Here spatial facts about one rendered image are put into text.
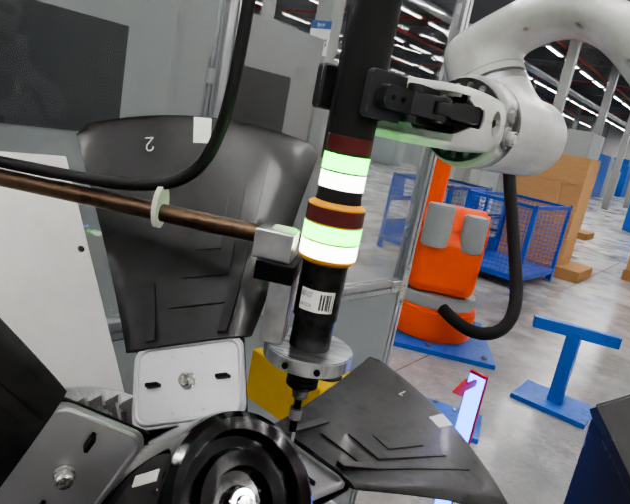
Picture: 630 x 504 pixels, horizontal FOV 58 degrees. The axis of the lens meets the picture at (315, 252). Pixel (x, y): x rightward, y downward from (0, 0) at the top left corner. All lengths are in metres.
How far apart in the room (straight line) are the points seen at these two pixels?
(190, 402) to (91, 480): 0.09
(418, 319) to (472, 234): 0.73
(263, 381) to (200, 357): 0.52
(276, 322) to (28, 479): 0.19
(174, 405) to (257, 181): 0.21
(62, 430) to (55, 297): 0.31
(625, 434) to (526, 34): 0.55
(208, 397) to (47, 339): 0.26
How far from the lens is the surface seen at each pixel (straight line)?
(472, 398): 0.79
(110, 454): 0.41
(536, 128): 0.60
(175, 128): 0.58
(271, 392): 0.97
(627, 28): 0.57
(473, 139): 0.47
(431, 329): 4.29
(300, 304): 0.43
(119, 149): 0.57
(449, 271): 4.25
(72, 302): 0.70
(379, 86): 0.40
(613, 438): 0.88
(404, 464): 0.57
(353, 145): 0.41
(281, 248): 0.42
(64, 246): 0.72
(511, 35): 0.62
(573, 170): 8.30
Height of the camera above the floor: 1.47
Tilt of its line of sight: 13 degrees down
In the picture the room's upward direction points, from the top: 11 degrees clockwise
